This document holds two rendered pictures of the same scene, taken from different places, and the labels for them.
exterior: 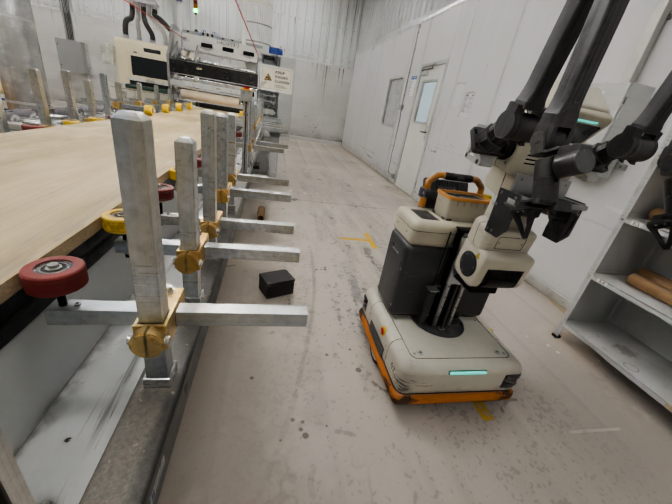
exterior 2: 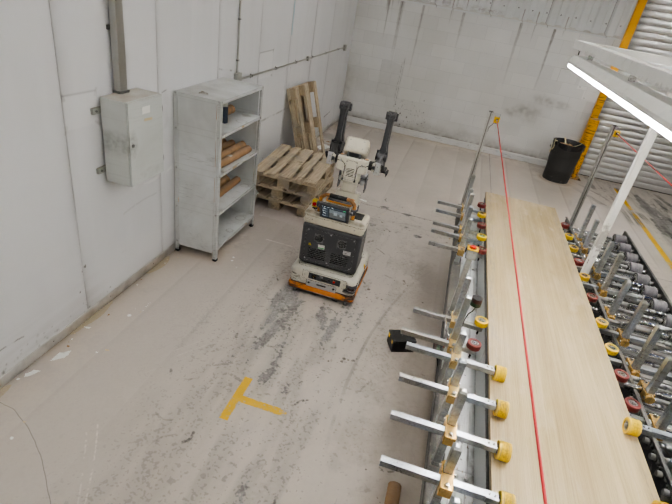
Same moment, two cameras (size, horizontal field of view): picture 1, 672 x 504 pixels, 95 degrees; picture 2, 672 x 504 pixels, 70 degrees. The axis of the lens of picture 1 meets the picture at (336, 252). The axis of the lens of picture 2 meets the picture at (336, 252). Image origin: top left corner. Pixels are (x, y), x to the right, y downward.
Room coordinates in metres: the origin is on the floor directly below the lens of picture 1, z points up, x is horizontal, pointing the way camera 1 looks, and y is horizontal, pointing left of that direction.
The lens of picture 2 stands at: (4.94, 1.08, 2.56)
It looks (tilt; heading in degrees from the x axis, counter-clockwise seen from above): 29 degrees down; 205
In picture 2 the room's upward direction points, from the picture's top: 10 degrees clockwise
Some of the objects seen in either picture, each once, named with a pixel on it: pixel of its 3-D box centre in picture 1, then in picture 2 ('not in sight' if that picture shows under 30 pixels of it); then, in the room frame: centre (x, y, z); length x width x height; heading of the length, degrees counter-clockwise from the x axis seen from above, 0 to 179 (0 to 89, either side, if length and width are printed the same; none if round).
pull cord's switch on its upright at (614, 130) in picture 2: not in sight; (592, 182); (-0.17, 1.28, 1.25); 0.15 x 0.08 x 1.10; 14
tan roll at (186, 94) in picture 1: (225, 100); not in sight; (4.97, 2.00, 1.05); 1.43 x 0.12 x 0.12; 104
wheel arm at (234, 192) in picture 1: (235, 192); (456, 236); (1.18, 0.43, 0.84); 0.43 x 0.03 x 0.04; 104
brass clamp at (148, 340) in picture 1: (159, 319); not in sight; (0.42, 0.29, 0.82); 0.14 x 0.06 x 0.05; 14
